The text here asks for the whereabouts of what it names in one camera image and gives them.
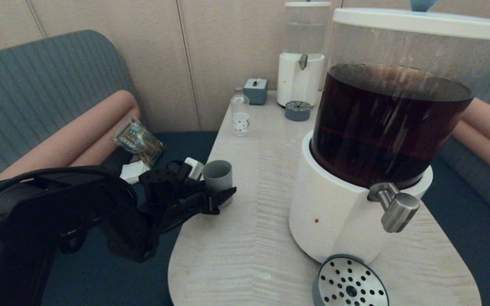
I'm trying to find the grey plastic cup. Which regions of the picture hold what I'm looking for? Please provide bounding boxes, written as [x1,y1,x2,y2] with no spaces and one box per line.
[202,160,234,208]

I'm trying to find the white folded napkins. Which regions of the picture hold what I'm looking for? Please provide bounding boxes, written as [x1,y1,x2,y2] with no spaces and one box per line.
[120,160,150,184]

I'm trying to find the green snack package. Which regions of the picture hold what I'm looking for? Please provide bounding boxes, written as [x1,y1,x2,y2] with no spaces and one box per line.
[112,118,165,167]

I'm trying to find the clear plastic bottle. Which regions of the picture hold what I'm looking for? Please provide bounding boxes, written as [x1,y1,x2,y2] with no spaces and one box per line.
[231,87,251,137]

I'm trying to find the small grey box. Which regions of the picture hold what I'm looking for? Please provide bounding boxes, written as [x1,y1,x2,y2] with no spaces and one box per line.
[244,78,268,105]

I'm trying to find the large dispenser with dark tea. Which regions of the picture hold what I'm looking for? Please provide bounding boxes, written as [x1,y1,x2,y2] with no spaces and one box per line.
[288,18,490,265]

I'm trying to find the small grey drip tray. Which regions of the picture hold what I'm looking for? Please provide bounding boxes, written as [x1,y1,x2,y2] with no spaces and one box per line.
[285,101,312,122]

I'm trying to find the small white water dispenser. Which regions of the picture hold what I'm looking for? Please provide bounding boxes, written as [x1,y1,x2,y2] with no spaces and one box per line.
[277,6,332,108]

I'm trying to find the large perforated metal drip tray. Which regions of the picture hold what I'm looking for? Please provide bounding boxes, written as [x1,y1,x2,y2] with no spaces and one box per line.
[312,254,389,306]

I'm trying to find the teal upholstered bench sofa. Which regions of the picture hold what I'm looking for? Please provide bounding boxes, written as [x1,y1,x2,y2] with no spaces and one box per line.
[419,38,490,306]
[0,29,219,306]

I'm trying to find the small white dispenser lid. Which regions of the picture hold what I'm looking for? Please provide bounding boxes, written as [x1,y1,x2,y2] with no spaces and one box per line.
[285,0,332,8]

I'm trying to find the wide white lid blue knob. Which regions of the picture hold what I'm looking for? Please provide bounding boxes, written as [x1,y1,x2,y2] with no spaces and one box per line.
[333,0,490,41]

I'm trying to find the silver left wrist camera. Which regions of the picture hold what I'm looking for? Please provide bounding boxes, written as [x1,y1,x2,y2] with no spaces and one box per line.
[184,157,205,181]

